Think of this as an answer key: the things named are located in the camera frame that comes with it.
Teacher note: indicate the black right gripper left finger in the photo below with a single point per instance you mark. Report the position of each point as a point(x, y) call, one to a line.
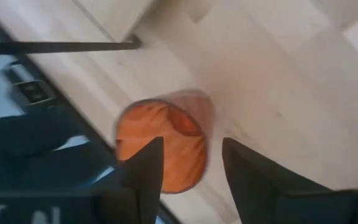
point(146, 174)

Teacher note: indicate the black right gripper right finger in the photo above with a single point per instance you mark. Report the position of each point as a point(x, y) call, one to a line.
point(253, 180)

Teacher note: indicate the wide ribbed red cup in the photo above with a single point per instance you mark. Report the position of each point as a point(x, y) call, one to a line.
point(154, 124)

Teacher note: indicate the wooden shelf with black legs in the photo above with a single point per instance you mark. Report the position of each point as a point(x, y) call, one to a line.
point(57, 47)

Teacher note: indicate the black aluminium table frame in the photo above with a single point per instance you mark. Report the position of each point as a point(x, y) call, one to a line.
point(42, 140)

